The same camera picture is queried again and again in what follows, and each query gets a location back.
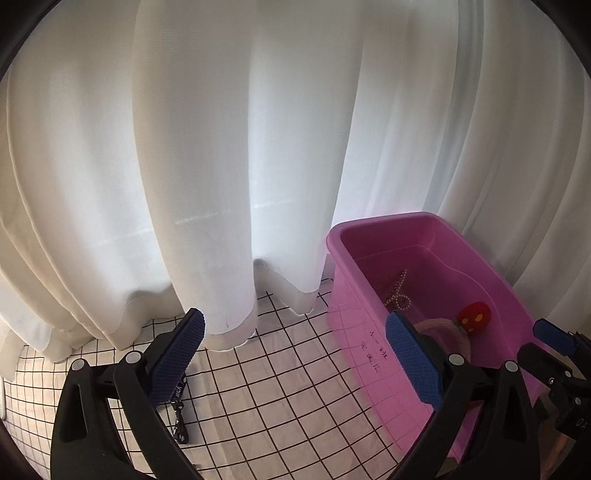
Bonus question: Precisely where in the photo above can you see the pearl hair claw clip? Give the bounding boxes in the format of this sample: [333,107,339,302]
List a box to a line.
[382,270,413,311]

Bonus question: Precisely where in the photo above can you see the white checked tablecloth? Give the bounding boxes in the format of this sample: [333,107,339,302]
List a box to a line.
[0,277,465,480]

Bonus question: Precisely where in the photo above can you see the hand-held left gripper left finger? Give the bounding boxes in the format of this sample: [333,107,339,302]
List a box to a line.
[50,307,206,480]

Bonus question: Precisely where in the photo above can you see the white curtain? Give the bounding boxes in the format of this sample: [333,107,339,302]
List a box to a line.
[0,0,591,366]

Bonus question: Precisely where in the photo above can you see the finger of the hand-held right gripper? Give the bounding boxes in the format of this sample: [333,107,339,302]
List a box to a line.
[517,344,576,391]
[533,318,591,356]

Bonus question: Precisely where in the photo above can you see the pink plastic bin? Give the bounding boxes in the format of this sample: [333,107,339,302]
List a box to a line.
[326,211,544,463]

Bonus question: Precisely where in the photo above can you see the pink strawberry plush headband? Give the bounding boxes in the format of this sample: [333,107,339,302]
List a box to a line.
[412,300,493,366]

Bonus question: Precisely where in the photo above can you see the black printed ribbon bow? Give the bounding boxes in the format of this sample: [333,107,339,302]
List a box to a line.
[170,373,190,445]

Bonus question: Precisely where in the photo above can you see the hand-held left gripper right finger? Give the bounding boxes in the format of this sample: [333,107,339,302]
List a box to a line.
[385,310,543,480]

